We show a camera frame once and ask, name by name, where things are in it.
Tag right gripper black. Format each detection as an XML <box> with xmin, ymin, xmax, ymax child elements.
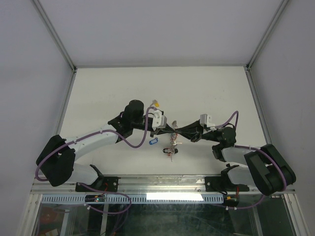
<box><xmin>173</xmin><ymin>118</ymin><xmax>219</xmax><ymax>142</ymax></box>

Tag metal disc with keyrings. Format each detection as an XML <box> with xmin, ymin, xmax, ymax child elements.
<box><xmin>166</xmin><ymin>120</ymin><xmax>182</xmax><ymax>162</ymax></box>

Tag black key tag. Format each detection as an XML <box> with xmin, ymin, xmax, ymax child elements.
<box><xmin>163</xmin><ymin>148</ymin><xmax>178</xmax><ymax>154</ymax></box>

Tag key with yellow tag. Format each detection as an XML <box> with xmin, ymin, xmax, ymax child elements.
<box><xmin>150</xmin><ymin>99</ymin><xmax>160</xmax><ymax>108</ymax></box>

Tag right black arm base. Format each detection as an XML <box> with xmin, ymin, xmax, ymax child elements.
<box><xmin>204</xmin><ymin>164</ymin><xmax>250</xmax><ymax>195</ymax></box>

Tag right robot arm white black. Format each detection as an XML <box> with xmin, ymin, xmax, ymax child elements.
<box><xmin>174</xmin><ymin>120</ymin><xmax>296</xmax><ymax>196</ymax></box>

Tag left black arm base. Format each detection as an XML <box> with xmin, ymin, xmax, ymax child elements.
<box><xmin>87</xmin><ymin>164</ymin><xmax>120</xmax><ymax>192</ymax></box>

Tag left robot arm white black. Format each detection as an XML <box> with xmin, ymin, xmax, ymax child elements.
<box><xmin>35</xmin><ymin>100</ymin><xmax>173</xmax><ymax>191</ymax></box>

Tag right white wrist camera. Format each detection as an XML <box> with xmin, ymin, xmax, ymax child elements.
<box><xmin>199</xmin><ymin>114</ymin><xmax>216</xmax><ymax>131</ymax></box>

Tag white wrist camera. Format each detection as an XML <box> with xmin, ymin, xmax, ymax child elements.
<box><xmin>199</xmin><ymin>114</ymin><xmax>216</xmax><ymax>131</ymax></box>
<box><xmin>152</xmin><ymin>109</ymin><xmax>167</xmax><ymax>131</ymax></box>

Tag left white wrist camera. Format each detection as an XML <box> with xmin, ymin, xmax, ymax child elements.
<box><xmin>152</xmin><ymin>109</ymin><xmax>167</xmax><ymax>131</ymax></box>

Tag aluminium rail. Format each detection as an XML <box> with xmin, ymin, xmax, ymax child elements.
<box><xmin>31</xmin><ymin>173</ymin><xmax>295</xmax><ymax>195</ymax></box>

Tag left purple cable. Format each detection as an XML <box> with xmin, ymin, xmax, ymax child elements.
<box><xmin>35</xmin><ymin>105</ymin><xmax>156</xmax><ymax>181</ymax></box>

